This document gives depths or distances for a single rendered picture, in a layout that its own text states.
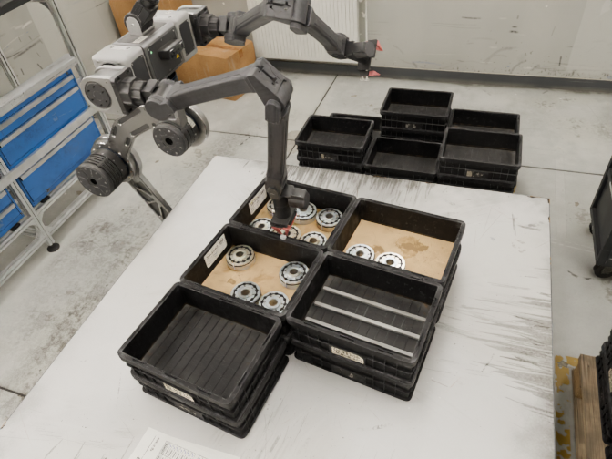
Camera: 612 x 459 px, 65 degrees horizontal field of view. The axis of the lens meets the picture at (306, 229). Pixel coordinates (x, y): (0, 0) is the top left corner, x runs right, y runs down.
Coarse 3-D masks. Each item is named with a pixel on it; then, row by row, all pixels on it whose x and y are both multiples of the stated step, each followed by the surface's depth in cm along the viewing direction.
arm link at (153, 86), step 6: (150, 84) 141; (156, 84) 141; (162, 84) 141; (168, 84) 141; (144, 90) 139; (150, 90) 139; (156, 90) 140; (162, 90) 140; (168, 90) 140; (144, 96) 141; (162, 96) 139
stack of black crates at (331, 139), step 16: (304, 128) 282; (320, 128) 295; (336, 128) 291; (352, 128) 287; (368, 128) 283; (304, 144) 270; (320, 144) 267; (336, 144) 284; (352, 144) 282; (368, 144) 277; (304, 160) 279; (320, 160) 275; (336, 160) 272; (352, 160) 269
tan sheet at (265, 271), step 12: (264, 264) 173; (276, 264) 172; (216, 276) 171; (228, 276) 170; (240, 276) 170; (252, 276) 169; (264, 276) 169; (276, 276) 168; (216, 288) 167; (228, 288) 166; (264, 288) 165; (276, 288) 164
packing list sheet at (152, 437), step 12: (156, 432) 145; (144, 444) 142; (156, 444) 142; (168, 444) 141; (180, 444) 141; (192, 444) 141; (132, 456) 140; (144, 456) 140; (156, 456) 139; (168, 456) 139; (180, 456) 139; (192, 456) 138; (204, 456) 138; (216, 456) 138; (228, 456) 137
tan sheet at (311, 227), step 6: (264, 210) 194; (318, 210) 191; (258, 216) 192; (264, 216) 192; (270, 216) 191; (294, 222) 187; (312, 222) 186; (300, 228) 185; (306, 228) 184; (312, 228) 184; (318, 228) 184; (324, 234) 181; (330, 234) 181
